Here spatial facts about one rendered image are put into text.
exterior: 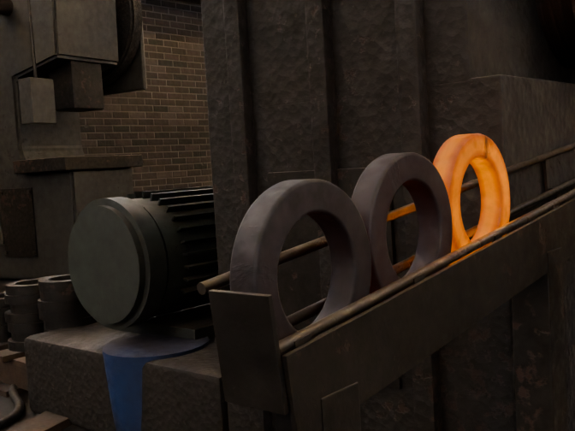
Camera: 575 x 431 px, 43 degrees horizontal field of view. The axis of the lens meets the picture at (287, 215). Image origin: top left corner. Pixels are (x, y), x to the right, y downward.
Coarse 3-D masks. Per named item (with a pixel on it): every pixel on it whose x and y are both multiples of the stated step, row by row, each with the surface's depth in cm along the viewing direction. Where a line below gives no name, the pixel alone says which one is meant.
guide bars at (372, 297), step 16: (544, 208) 109; (512, 224) 101; (480, 240) 93; (448, 256) 87; (464, 256) 90; (416, 272) 82; (432, 272) 84; (384, 288) 77; (400, 288) 78; (352, 304) 72; (368, 304) 74; (320, 320) 69; (336, 320) 70; (288, 336) 65; (304, 336) 66
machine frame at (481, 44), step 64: (256, 0) 153; (320, 0) 139; (384, 0) 133; (448, 0) 125; (512, 0) 137; (256, 64) 155; (320, 64) 140; (384, 64) 134; (448, 64) 126; (512, 64) 137; (256, 128) 156; (320, 128) 142; (384, 128) 136; (448, 128) 127; (512, 128) 124; (256, 192) 157; (512, 192) 124; (320, 256) 145; (512, 320) 124; (448, 384) 132; (512, 384) 124
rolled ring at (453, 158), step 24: (456, 144) 95; (480, 144) 98; (456, 168) 93; (480, 168) 103; (504, 168) 104; (456, 192) 93; (480, 192) 105; (504, 192) 104; (456, 216) 93; (480, 216) 105; (504, 216) 104; (456, 240) 93
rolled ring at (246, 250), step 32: (288, 192) 68; (320, 192) 71; (256, 224) 66; (288, 224) 67; (320, 224) 75; (352, 224) 75; (256, 256) 64; (352, 256) 76; (256, 288) 64; (352, 288) 75
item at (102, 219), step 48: (144, 192) 218; (192, 192) 228; (96, 240) 210; (144, 240) 200; (192, 240) 211; (96, 288) 213; (144, 288) 201; (192, 288) 213; (48, 336) 231; (96, 336) 227; (192, 336) 211; (48, 384) 226; (96, 384) 209; (144, 384) 195; (192, 384) 182
